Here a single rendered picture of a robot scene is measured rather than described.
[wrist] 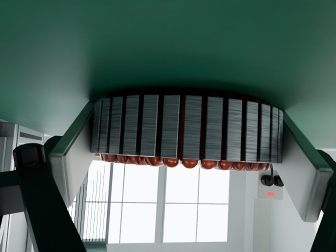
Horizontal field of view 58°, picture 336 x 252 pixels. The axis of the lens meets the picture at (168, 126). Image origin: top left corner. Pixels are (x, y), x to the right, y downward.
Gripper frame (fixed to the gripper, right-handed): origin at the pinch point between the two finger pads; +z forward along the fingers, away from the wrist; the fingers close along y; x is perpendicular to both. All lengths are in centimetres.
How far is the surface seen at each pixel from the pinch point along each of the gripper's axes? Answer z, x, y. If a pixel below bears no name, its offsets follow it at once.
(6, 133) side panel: 23.0, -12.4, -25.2
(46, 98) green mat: 1.8, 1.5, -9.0
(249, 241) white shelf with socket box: 59, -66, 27
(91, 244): 249, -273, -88
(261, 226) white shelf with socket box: 60, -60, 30
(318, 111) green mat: 1.3, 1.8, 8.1
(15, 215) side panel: 25.4, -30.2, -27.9
